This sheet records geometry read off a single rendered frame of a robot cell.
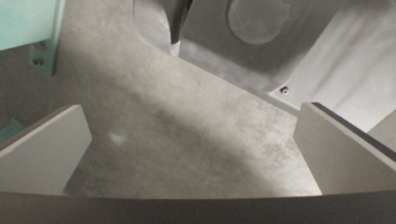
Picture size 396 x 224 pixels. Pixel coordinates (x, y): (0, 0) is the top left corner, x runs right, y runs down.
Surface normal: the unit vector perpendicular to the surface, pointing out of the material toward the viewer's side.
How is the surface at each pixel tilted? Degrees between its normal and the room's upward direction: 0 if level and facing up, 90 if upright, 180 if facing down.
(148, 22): 31
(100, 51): 0
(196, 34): 0
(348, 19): 0
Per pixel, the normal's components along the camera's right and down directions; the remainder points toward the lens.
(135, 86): -0.21, 0.48
